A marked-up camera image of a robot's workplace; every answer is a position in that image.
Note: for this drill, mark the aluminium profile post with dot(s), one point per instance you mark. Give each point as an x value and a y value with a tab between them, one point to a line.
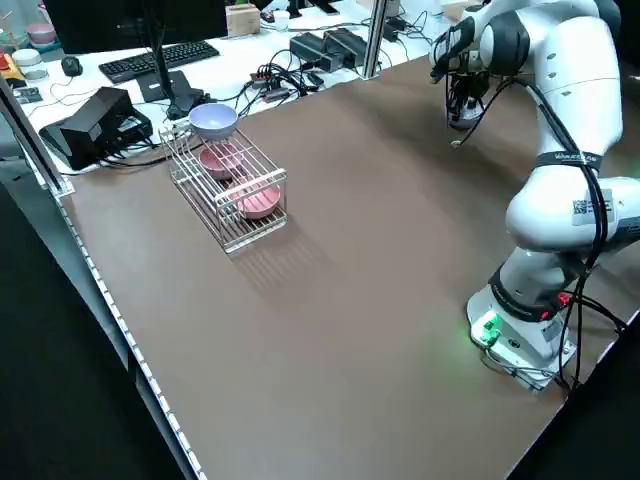
376	37

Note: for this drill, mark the wooden box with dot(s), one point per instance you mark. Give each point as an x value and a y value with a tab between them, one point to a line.
242	20

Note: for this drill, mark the black electronics box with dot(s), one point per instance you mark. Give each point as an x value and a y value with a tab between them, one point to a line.
95	127

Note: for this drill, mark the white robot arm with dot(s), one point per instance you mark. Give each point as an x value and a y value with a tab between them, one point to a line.
575	75

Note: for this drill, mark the stack of pink bowls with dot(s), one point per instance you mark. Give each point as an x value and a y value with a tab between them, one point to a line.
40	34

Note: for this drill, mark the purple bowl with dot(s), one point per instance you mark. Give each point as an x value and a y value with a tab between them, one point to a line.
467	119
212	120

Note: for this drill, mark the black power adapter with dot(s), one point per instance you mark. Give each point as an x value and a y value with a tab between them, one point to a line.
312	49
347	44

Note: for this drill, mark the black keyboard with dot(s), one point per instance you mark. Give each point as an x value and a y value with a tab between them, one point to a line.
160	60

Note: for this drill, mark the black monitor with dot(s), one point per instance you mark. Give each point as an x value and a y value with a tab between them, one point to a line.
135	22

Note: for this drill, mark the black stand with pole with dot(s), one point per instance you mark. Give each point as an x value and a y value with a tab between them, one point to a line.
172	95

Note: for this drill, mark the pink bowl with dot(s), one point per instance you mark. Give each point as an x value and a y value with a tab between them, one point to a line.
259	201
219	164

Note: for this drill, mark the black usb hub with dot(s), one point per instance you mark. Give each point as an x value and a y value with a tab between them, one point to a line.
270	76

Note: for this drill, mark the black computer mouse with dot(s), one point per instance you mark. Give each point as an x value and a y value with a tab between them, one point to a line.
71	65

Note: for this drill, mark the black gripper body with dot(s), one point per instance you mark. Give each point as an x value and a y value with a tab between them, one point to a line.
470	85

